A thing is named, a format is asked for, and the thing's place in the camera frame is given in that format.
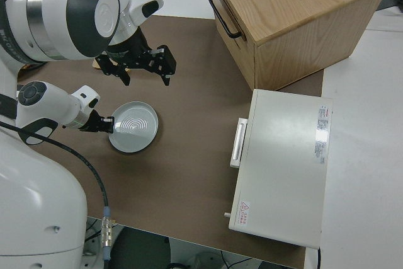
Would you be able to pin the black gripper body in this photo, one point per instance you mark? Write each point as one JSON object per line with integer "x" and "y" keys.
{"x": 94, "y": 123}
{"x": 129, "y": 54}

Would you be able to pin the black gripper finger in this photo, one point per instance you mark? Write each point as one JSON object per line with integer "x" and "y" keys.
{"x": 108, "y": 66}
{"x": 108, "y": 120}
{"x": 167, "y": 60}
{"x": 109, "y": 128}

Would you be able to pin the gray round plate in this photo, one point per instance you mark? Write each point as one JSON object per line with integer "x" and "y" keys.
{"x": 138, "y": 133}

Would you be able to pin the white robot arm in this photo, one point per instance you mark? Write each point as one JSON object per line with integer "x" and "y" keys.
{"x": 31, "y": 203}
{"x": 53, "y": 105}

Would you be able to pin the small tan wooden block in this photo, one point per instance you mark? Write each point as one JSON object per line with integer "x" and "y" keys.
{"x": 94, "y": 64}

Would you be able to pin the brown table mat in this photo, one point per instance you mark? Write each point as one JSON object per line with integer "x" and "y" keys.
{"x": 176, "y": 162}

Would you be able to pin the black round floor base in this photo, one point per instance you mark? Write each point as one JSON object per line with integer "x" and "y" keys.
{"x": 141, "y": 250}

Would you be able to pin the wooden drawer box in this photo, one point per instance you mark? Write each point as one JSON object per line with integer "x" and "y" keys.
{"x": 302, "y": 14}

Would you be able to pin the white toaster oven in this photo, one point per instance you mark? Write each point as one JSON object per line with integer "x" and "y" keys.
{"x": 283, "y": 168}

